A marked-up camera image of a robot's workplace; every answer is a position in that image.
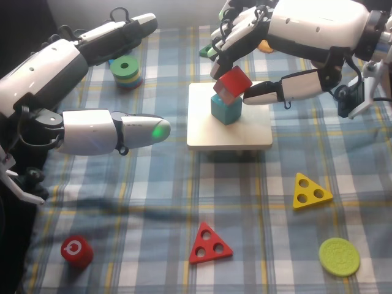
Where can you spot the tan flower-shaped toy biscuit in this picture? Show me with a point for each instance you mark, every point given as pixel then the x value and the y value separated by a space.
pixel 264 46

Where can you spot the small white wooden table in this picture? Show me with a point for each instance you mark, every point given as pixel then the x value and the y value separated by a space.
pixel 254 128

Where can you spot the yellow triangle block with holes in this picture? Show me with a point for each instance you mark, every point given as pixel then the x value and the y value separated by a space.
pixel 295 200

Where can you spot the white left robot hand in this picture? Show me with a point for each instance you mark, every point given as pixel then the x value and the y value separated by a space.
pixel 39 76

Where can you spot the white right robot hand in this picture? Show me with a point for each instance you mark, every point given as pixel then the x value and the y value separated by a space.
pixel 318 21

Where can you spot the red cube block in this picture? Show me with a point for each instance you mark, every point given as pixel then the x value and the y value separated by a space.
pixel 235 81

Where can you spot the green triangle block with holes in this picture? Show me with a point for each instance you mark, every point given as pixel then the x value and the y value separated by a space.
pixel 204 52

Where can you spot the green round toy cookie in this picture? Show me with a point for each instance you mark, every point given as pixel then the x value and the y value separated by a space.
pixel 339 258

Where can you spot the blue plaid tablecloth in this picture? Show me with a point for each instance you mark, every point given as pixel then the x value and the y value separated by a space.
pixel 171 190

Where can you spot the red triangle block with holes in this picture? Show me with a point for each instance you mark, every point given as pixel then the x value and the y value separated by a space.
pixel 196 258

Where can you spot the red cylinder letter block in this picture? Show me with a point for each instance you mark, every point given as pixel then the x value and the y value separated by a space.
pixel 78 259

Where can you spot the teal letter cube block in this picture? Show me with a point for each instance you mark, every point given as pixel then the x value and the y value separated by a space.
pixel 226 112

